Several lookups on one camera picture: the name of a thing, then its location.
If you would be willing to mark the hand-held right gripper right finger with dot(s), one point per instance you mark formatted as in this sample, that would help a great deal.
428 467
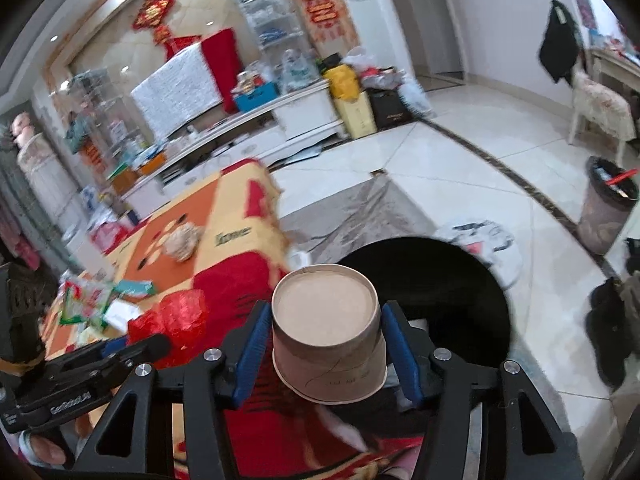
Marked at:
405 360

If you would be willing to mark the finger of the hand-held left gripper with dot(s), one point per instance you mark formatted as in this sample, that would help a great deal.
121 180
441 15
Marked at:
115 346
145 352

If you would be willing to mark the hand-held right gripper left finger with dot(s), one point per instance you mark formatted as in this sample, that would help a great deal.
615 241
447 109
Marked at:
250 360

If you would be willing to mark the red crinkled plastic wrapper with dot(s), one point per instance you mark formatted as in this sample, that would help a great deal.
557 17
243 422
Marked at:
170 316

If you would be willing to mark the green snack packet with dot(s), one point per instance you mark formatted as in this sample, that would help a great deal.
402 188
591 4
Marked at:
82 305

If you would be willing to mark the teal packet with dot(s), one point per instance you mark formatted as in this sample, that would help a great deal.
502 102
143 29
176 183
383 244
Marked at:
132 288

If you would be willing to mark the brown paper cup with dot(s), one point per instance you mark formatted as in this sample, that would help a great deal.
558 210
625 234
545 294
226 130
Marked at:
325 350

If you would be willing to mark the black round bin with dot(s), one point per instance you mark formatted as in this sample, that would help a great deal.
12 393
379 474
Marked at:
450 285

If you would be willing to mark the person's left hand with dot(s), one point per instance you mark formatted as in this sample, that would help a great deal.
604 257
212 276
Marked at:
45 450

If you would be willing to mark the crumpled beige paper ball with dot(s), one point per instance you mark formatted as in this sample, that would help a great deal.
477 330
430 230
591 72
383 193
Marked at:
182 242

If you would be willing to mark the round white printed mat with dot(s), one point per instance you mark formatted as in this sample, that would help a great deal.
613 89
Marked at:
500 255

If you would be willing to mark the red orange printed blanket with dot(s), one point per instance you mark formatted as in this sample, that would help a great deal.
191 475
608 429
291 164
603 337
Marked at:
225 220

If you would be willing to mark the pink clothes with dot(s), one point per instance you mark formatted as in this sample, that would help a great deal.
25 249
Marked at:
20 240

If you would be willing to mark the grey rug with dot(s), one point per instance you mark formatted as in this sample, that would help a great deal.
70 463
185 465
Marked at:
370 215

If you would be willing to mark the covered standing air conditioner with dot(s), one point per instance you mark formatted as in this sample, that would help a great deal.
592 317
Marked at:
45 180

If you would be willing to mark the orange box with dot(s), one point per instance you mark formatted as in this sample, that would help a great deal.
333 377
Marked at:
152 164

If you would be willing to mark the black shoes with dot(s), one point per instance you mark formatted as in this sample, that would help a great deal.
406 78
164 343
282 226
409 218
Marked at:
612 330

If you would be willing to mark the low clear acrylic shelf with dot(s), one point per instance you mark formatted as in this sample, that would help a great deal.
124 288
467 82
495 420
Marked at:
100 110

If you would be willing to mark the pink doll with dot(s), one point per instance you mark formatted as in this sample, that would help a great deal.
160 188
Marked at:
22 127

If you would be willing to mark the grey waste basket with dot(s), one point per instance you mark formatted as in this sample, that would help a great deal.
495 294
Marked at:
602 215

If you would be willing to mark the pale yellow carton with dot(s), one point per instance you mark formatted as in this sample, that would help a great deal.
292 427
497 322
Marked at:
357 117

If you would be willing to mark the white television cabinet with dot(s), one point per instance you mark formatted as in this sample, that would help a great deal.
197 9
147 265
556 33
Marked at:
305 115

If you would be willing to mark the black box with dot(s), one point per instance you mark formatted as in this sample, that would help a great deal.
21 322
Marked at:
390 109

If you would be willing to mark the blue plastic basket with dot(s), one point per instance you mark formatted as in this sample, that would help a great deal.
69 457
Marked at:
257 97

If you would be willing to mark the white plastic bag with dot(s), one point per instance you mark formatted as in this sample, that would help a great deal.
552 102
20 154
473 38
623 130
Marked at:
416 97

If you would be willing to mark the white lace television cover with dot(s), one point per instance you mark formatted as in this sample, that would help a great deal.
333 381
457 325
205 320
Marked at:
175 90

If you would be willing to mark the yellow bag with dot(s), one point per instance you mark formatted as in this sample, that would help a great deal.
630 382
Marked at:
344 82

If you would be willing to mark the clear plastic bag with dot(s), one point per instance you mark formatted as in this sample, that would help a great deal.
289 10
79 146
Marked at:
299 72

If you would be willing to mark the red cloth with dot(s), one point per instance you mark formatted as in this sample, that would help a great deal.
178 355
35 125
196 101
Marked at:
225 65

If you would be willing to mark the white chair floral cover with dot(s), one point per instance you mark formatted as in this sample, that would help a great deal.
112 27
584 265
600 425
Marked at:
600 102

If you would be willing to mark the tall clear acrylic shelf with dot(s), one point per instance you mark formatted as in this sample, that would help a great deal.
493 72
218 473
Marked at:
270 15

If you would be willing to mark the white door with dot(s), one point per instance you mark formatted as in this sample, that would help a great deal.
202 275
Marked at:
435 15

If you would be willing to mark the black jacket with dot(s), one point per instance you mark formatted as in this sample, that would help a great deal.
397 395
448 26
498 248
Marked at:
560 40

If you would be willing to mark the white desk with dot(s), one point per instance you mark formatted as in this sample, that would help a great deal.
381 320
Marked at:
615 62

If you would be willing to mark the red gold hanging decoration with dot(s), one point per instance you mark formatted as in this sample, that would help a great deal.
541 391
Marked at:
312 0

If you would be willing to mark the red knot wall ornament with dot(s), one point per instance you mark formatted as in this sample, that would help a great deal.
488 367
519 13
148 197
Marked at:
152 15

